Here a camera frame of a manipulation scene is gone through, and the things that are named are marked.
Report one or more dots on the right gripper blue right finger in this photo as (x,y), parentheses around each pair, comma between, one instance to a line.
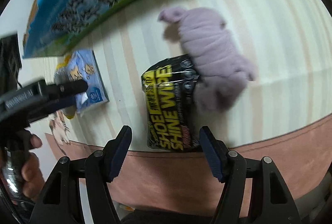
(270,198)

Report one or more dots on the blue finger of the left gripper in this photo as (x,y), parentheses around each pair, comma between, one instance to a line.
(50,107)
(67,89)

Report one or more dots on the blue cat tissue pack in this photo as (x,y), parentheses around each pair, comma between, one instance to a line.
(82,66)

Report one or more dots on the purple plush toy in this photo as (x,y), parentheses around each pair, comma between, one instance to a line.
(224,71)

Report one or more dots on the black fleece clothing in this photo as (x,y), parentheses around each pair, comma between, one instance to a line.
(159,217)

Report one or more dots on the black shoe shine wipes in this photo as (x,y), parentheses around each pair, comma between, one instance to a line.
(169,93)

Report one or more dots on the person's left hand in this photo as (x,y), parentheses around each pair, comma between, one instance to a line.
(20,168)

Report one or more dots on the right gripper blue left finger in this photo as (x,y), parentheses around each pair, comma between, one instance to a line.
(60,199)

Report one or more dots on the silver yellow foil pouch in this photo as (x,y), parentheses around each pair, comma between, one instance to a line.
(61,78)

